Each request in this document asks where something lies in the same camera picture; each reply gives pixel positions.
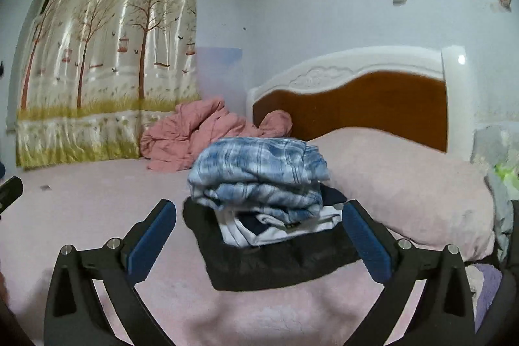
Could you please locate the blue plaid shirt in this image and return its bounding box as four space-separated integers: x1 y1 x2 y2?
187 137 331 223

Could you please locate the pink bed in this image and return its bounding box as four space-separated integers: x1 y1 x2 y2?
0 127 497 346

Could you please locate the white and navy garment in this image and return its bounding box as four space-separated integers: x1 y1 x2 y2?
215 184 349 249

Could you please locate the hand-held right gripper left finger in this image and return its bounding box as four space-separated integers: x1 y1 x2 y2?
44 199 178 346

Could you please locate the white and brown headboard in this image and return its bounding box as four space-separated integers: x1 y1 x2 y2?
246 45 477 164

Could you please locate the purple cloth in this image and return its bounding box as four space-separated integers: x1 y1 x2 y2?
464 263 503 332

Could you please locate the grey cloth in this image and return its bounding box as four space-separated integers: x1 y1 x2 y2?
470 125 519 261

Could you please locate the green plastic bag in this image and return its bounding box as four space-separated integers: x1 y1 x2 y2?
495 163 519 188

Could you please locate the pink quilt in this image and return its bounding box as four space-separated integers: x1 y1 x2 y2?
140 98 293 172

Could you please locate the black garment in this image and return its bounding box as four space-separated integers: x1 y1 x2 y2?
182 197 366 292

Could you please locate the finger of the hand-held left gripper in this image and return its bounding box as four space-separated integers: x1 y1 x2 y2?
0 176 24 219

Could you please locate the tree print curtain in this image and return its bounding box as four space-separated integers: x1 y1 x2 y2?
15 0 202 170

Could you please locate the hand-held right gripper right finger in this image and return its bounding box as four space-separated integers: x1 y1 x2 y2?
341 199 476 346

